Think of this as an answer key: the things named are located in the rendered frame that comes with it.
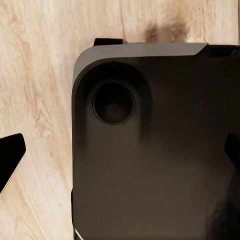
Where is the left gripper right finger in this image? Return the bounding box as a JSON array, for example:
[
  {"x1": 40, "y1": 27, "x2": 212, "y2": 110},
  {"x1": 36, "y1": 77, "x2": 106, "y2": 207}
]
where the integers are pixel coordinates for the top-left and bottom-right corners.
[{"x1": 224, "y1": 132, "x2": 240, "y2": 173}]

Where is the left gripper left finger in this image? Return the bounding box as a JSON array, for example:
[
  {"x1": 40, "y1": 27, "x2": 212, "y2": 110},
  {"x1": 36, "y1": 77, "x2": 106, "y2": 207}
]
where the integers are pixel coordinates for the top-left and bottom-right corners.
[{"x1": 0, "y1": 133, "x2": 26, "y2": 193}]

